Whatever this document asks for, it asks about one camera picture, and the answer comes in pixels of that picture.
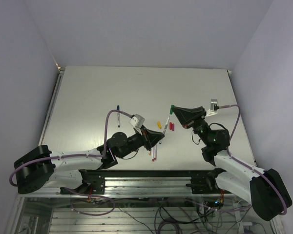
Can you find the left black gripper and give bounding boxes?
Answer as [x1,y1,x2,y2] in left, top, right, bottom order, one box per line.
[118,125,165,158]

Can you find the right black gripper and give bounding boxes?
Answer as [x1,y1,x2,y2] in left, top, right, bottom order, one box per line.
[171,106,211,145]

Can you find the green pen cap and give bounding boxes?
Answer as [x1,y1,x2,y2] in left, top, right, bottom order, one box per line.
[169,105,174,115]

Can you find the green pen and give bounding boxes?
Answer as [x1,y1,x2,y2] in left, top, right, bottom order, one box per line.
[163,116,170,134]

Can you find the blue pen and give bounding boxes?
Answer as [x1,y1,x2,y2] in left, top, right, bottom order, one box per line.
[116,105,121,128]

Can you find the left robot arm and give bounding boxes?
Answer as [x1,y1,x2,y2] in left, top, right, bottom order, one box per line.
[9,127,165,194]

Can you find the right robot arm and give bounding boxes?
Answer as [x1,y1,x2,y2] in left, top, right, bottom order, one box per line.
[170,105,293,221]

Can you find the red pen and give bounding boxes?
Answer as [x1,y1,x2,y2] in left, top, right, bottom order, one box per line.
[151,147,155,161]

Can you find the yellow pen cap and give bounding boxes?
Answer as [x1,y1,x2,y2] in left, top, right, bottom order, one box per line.
[157,121,162,129]

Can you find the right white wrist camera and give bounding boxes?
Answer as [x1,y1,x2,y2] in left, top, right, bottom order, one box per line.
[206,99,219,117]

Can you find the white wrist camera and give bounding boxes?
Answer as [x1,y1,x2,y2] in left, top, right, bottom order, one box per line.
[206,99,219,117]
[129,114,145,129]

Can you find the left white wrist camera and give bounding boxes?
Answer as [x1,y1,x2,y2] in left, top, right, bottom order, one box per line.
[129,114,145,129]

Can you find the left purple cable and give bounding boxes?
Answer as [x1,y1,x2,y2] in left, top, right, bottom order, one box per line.
[9,110,135,187]

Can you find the aluminium frame rail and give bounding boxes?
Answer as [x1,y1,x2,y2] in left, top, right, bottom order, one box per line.
[17,176,254,198]

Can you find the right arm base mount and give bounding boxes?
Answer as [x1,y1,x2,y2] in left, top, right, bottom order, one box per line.
[186,168,225,195]

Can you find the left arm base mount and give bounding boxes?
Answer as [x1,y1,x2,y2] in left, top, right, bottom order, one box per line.
[60,170,105,195]

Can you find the loose cables under table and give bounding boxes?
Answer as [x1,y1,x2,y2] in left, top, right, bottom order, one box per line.
[70,190,262,234]

